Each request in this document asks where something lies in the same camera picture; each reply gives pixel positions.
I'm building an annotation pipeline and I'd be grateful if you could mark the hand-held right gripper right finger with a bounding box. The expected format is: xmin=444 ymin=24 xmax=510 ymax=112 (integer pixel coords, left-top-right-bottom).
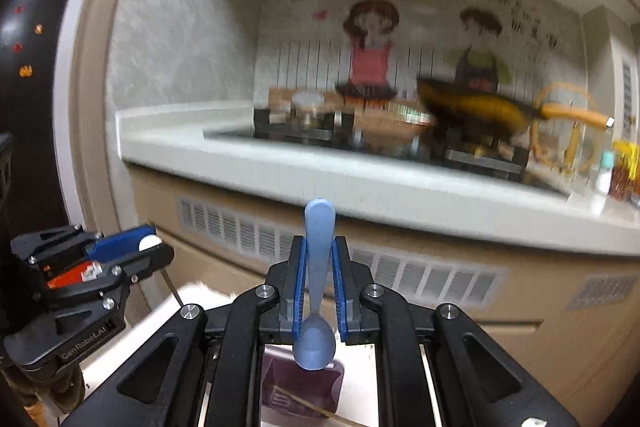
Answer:
xmin=331 ymin=236 xmax=581 ymax=427

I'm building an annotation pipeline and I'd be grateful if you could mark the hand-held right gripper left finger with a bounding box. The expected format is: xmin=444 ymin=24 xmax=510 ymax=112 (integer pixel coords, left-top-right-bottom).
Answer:
xmin=60 ymin=237 xmax=307 ymax=427

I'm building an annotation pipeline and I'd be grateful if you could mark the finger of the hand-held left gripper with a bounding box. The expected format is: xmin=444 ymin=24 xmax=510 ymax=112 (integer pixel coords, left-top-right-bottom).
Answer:
xmin=100 ymin=246 xmax=176 ymax=284
xmin=11 ymin=224 xmax=163 ymax=264

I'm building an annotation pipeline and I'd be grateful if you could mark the blue plastic spoon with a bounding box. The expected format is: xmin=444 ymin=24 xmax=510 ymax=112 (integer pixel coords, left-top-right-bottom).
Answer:
xmin=292 ymin=198 xmax=337 ymax=370

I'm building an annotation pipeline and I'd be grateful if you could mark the purple utensil holder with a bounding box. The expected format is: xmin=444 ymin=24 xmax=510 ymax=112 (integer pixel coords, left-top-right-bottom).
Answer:
xmin=261 ymin=342 xmax=346 ymax=420

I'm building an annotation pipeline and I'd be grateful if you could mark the wooden chopstick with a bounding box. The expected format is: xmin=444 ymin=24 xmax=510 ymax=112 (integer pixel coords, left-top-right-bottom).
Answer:
xmin=272 ymin=387 xmax=368 ymax=427

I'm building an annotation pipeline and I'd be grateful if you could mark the large grey vent grille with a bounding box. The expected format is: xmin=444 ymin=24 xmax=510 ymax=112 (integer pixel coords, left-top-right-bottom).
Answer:
xmin=177 ymin=197 xmax=501 ymax=308

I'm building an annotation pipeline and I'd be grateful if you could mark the grey kitchen countertop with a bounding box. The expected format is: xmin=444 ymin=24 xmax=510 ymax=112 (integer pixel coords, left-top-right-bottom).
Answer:
xmin=116 ymin=102 xmax=640 ymax=258

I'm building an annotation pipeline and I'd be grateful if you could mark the gas stove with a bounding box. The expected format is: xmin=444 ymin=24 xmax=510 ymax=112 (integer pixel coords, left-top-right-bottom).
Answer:
xmin=252 ymin=104 xmax=531 ymax=182

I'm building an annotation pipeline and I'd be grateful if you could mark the black refrigerator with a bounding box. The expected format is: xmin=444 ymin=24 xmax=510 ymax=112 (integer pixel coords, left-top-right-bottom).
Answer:
xmin=0 ymin=0 xmax=86 ymax=233

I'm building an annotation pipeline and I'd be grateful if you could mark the wooden kitchen cabinet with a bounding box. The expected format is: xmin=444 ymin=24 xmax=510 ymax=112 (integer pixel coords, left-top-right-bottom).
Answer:
xmin=127 ymin=169 xmax=640 ymax=427

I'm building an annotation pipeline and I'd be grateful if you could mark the yellow frying pan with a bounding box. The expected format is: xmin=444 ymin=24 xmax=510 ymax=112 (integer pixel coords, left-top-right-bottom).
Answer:
xmin=417 ymin=79 xmax=616 ymax=142

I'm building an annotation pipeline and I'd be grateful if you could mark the small grey vent grille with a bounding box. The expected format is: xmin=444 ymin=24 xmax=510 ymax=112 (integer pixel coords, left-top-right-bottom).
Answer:
xmin=567 ymin=274 xmax=633 ymax=310

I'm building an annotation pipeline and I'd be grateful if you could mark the teal-capped white bottle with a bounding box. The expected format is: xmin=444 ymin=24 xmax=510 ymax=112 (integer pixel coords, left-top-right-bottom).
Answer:
xmin=595 ymin=152 xmax=615 ymax=196

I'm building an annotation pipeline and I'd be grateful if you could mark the yellow seasoning container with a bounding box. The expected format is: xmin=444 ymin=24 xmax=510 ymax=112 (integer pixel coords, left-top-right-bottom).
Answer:
xmin=610 ymin=142 xmax=640 ymax=204

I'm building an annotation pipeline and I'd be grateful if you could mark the cartoon wall poster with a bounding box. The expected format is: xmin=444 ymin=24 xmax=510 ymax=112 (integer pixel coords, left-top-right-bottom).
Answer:
xmin=255 ymin=0 xmax=591 ymax=108

